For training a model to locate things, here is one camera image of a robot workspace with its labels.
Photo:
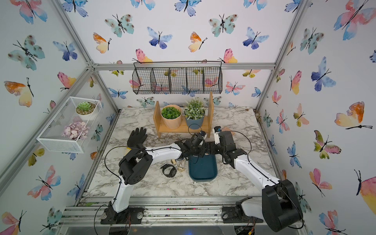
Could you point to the white mesh wall basket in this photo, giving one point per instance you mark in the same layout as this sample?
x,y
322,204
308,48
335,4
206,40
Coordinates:
x,y
50,137

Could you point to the pink artificial flowers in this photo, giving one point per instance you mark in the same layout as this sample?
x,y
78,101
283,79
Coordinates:
x,y
76,131

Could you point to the teal storage box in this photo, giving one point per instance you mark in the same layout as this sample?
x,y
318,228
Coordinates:
x,y
203,169

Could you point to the blue pot flowering plant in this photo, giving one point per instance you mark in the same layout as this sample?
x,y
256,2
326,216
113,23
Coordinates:
x,y
194,112

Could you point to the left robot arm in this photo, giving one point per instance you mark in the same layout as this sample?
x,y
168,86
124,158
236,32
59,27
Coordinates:
x,y
136,163

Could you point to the black watch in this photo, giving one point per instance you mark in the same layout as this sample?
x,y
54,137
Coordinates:
x,y
168,170

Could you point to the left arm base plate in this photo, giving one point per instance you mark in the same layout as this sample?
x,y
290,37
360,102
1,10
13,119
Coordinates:
x,y
131,215

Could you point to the black wire basket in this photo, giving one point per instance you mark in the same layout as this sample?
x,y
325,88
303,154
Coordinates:
x,y
188,78

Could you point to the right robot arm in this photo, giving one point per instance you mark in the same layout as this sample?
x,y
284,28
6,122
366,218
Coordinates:
x,y
279,205

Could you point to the pink plastic scoop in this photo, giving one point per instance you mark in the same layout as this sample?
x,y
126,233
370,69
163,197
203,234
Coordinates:
x,y
224,129

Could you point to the wooden shelf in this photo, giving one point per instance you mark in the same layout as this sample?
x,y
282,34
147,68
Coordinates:
x,y
161,127

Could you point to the black work glove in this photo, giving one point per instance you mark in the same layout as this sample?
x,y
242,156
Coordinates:
x,y
137,137

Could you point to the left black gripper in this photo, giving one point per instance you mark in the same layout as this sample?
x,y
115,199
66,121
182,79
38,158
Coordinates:
x,y
203,150

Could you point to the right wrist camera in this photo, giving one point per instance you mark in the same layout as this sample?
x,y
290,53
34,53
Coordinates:
x,y
216,131

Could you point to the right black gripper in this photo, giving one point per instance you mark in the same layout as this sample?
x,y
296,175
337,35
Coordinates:
x,y
210,147

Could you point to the white pot succulent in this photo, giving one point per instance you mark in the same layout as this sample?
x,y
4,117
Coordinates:
x,y
85,110

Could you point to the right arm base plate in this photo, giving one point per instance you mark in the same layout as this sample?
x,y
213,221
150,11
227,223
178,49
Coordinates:
x,y
234,214

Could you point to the pink pot green plant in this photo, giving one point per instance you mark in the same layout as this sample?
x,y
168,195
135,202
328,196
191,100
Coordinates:
x,y
172,116

